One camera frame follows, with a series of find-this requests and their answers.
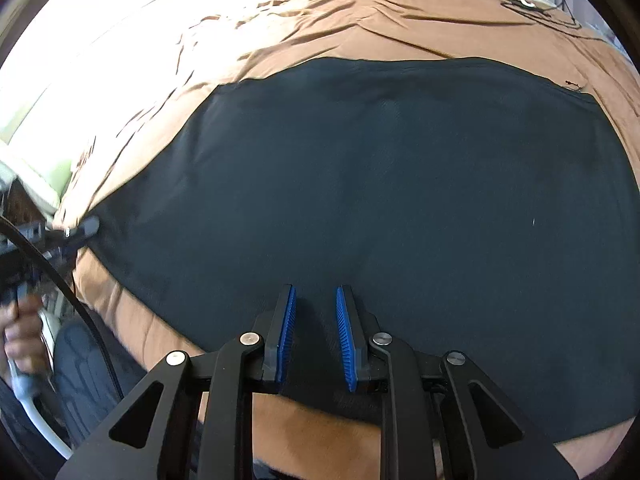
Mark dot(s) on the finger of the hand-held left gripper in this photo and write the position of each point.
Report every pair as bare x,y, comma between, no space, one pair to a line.
82,228

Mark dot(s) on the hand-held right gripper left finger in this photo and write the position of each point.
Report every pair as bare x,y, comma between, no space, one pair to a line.
286,335

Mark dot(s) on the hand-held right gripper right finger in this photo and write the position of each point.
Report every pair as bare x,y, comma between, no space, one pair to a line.
347,340

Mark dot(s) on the black sleeveless shirt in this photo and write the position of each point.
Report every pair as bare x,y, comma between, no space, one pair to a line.
350,185

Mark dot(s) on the person's left hand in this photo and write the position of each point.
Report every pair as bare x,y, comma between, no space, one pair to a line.
22,340

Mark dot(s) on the brown blanket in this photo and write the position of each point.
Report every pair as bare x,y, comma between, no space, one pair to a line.
350,25

